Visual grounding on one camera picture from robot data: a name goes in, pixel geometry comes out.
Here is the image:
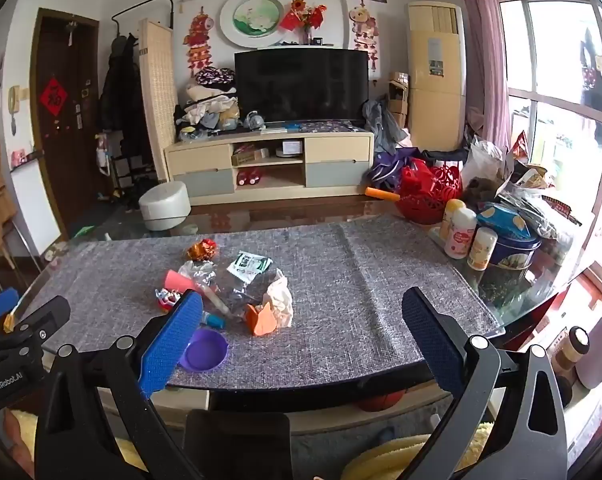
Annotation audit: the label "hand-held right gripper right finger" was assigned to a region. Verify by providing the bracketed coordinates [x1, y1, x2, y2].
[396, 287, 568, 480]

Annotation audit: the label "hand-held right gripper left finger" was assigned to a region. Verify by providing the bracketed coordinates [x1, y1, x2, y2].
[35, 290, 204, 480]

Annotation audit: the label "clear plastic bag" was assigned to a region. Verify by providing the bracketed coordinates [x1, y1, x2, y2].
[208, 270, 262, 322]

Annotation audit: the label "purple bowl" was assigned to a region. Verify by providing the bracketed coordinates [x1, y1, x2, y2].
[178, 327, 230, 373]

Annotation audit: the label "pink cup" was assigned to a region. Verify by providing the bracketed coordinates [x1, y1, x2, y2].
[163, 270, 196, 295]

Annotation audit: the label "orange basketball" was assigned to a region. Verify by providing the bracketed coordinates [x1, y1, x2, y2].
[358, 390, 406, 411]

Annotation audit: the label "crumpled clear wrapper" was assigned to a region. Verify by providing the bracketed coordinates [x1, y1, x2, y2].
[178, 260, 216, 286]

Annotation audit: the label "grey table mat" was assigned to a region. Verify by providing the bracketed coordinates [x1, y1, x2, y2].
[18, 214, 506, 392]

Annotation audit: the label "orange gold crumpled wrapper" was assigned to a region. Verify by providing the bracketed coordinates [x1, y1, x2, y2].
[188, 239, 220, 262]

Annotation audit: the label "small white yellow bottle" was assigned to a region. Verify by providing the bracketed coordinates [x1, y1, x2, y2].
[467, 226, 498, 271]

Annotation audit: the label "whiteboard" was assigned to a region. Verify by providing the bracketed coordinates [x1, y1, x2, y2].
[8, 152, 64, 261]

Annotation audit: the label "large white yellow-capped bottle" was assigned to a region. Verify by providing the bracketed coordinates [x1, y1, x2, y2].
[443, 199, 478, 260]

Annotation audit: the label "green white packet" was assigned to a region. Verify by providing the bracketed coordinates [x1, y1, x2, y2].
[227, 251, 273, 283]

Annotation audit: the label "white crumpled tissue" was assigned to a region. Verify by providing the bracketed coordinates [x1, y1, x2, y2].
[263, 269, 295, 330]

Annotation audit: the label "blue round tin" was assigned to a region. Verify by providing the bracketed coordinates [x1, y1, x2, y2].
[481, 202, 542, 271]

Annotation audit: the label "white round stool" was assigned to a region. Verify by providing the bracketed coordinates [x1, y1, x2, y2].
[138, 182, 192, 233]

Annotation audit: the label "red plastic basket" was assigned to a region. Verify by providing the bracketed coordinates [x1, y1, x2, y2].
[393, 160, 464, 225]

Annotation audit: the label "orange foam stick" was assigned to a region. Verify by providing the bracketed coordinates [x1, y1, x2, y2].
[365, 186, 402, 202]

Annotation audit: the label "brown door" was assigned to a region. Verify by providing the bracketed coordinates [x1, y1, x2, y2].
[31, 7, 112, 238]

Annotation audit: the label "purple bag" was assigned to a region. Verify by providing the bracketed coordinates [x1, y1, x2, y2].
[366, 147, 432, 191]

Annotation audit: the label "pile of snack bags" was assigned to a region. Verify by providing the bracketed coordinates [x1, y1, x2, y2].
[463, 130, 582, 241]

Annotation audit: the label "flat cardboard box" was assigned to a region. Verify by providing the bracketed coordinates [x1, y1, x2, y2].
[231, 147, 270, 166]

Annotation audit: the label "beige grey TV cabinet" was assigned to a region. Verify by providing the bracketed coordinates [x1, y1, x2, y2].
[163, 127, 376, 206]

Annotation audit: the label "red diamond door sticker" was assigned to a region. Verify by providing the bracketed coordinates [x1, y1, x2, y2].
[39, 77, 68, 117]

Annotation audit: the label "grey hanging clothing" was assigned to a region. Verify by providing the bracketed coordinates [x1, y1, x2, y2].
[363, 97, 406, 156]

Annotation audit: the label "woven folding screen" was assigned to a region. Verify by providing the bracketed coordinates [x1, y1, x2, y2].
[138, 17, 179, 183]

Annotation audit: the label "black hanging coats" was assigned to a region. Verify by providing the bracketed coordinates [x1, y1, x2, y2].
[99, 32, 152, 136]

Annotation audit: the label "pile of clothes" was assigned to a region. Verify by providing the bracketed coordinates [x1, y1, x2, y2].
[175, 67, 242, 141]

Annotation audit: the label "beige standing air conditioner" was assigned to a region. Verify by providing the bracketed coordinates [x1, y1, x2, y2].
[406, 1, 468, 153]

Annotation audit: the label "window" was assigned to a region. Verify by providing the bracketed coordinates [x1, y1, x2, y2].
[488, 0, 602, 311]

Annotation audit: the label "black television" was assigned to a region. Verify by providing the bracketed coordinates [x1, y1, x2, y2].
[233, 49, 370, 123]

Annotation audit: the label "pink curtain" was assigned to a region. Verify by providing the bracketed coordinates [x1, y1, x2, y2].
[453, 0, 512, 136]

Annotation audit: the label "red fish hanging decoration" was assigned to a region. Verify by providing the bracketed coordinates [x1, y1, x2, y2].
[183, 7, 216, 78]

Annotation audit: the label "red pig hanging decoration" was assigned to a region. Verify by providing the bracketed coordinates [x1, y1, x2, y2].
[348, 5, 380, 71]

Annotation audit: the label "black pipe coat rack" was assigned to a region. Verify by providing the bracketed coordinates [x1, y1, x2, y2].
[112, 0, 176, 61]

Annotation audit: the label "red flower bouquet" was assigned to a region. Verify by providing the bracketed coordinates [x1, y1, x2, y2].
[280, 0, 328, 46]

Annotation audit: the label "round white wall art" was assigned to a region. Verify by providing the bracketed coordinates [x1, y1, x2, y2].
[219, 0, 285, 43]

